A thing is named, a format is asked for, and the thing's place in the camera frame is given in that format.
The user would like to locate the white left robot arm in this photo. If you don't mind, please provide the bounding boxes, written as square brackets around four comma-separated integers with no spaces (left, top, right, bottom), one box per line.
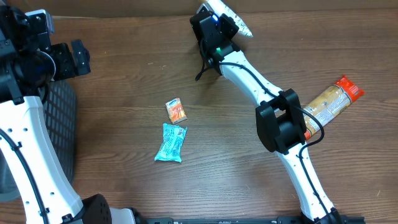
[1,5,137,224]

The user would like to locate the orange spaghetti pasta package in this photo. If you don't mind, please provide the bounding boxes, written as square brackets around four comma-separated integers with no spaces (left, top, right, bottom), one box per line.
[304,75,365,127]

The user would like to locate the grey plastic shopping basket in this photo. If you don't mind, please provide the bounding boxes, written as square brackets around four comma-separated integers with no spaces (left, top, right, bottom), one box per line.
[0,79,77,202]

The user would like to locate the teal tissue pack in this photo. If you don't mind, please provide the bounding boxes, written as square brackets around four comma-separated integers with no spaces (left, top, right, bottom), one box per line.
[154,123,188,162]

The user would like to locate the orange tissue pack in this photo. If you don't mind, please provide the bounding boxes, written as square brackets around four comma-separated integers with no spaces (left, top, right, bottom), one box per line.
[165,98,187,124]

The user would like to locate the white tube with gold cap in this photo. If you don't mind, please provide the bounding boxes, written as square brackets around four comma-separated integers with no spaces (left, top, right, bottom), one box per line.
[197,0,253,37]

